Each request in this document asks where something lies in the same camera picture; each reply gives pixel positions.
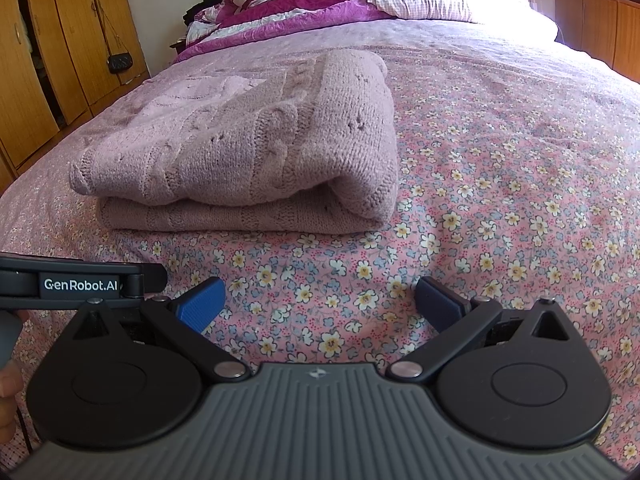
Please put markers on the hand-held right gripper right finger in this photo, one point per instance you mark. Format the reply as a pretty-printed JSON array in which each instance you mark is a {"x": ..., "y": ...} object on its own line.
[{"x": 440, "y": 302}]

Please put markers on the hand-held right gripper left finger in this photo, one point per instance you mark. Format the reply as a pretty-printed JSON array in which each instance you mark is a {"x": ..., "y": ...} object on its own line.
[{"x": 200, "y": 305}]

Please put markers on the dark clothes pile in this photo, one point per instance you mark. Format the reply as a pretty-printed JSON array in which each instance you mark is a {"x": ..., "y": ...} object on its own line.
[{"x": 202, "y": 7}]

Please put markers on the person's left hand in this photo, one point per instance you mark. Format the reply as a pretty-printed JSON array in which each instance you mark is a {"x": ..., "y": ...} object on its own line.
[{"x": 9, "y": 400}]

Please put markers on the pink floral bedsheet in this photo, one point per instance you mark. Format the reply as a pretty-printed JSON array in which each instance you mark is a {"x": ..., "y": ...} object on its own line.
[{"x": 500, "y": 185}]

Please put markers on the small black bag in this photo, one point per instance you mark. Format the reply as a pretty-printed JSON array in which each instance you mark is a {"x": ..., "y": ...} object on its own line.
[{"x": 119, "y": 62}]

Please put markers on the wooden wardrobe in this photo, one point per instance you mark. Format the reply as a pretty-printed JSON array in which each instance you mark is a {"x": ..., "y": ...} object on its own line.
[{"x": 55, "y": 60}]

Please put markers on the dark wooden nightstand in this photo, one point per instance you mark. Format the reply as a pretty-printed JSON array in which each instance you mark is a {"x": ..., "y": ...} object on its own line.
[{"x": 178, "y": 46}]

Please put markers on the purple striped quilt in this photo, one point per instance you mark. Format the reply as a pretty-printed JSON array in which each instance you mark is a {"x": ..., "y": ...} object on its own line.
[{"x": 285, "y": 15}]

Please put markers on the low wooden cabinet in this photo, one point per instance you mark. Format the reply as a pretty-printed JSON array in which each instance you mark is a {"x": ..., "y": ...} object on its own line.
[{"x": 600, "y": 30}]

